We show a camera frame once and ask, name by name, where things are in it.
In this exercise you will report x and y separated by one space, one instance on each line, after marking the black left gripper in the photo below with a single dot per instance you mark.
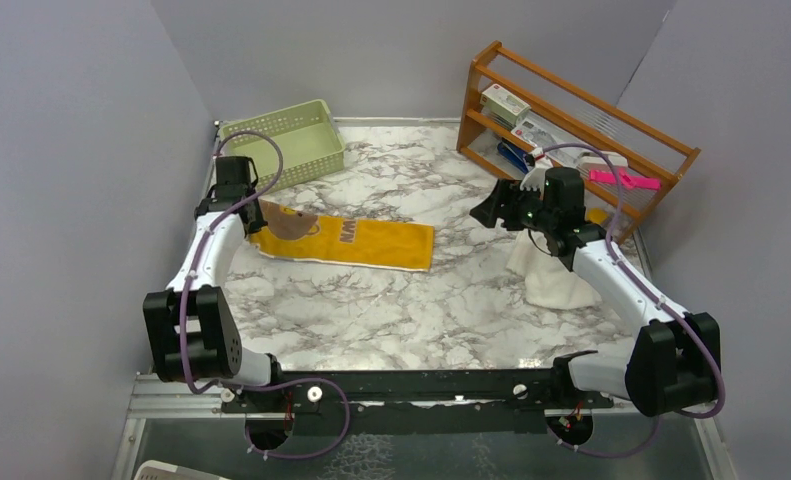
260 222

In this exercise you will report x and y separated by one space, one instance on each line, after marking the yellow brown bear towel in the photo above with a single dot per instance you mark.
302 236

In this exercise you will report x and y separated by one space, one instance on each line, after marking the blue flat object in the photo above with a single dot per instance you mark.
519 158

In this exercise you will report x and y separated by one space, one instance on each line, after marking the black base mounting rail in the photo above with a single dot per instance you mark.
324 403

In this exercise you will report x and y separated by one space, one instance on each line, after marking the white towel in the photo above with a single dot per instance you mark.
547 282

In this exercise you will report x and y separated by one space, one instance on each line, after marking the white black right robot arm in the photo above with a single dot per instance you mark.
675 362

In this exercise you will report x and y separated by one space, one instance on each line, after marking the white device on shelf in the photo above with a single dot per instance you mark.
588 160

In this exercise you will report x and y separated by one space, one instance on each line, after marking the light green plastic basket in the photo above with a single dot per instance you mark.
307 136

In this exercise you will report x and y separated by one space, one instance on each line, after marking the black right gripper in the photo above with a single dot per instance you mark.
508 192

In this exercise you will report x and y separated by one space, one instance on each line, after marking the yellow grey sponge block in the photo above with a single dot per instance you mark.
598 216

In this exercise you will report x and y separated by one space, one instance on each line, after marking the white green small box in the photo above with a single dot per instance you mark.
505 106

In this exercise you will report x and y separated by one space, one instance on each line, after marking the white basket at bottom edge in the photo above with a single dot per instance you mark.
157 470

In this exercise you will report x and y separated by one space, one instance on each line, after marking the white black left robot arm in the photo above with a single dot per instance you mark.
192 334

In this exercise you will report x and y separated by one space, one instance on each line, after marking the orange wooden shelf rack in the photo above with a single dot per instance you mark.
578 116

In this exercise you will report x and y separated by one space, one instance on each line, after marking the pink clip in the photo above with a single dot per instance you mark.
627 180

